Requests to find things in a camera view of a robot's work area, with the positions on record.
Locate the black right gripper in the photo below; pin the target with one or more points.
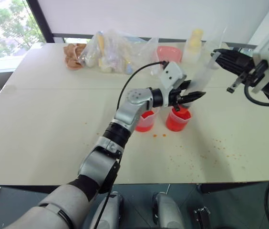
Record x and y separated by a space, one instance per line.
243 65

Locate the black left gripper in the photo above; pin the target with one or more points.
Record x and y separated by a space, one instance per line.
176 97

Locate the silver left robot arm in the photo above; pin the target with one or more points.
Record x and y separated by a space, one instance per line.
125 114

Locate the clear cup with red liquid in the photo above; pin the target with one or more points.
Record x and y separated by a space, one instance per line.
178 119
146 121

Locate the yellow plastic bottle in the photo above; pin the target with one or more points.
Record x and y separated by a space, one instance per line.
193 45

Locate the pink plastic bowl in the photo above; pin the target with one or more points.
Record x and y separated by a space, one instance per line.
169 53

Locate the empty clear plastic bag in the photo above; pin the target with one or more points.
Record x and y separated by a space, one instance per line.
150 55

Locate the clear plastic bag with toys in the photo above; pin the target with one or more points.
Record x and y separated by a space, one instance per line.
108 51

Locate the silver rounded robot leg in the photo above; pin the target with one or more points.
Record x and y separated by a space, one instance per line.
110 210
168 211

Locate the brown toy bread pile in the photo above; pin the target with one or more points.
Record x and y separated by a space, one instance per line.
72 56

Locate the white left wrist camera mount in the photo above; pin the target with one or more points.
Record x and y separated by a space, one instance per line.
171 74

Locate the black metal bracket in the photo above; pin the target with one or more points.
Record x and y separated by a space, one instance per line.
202 215

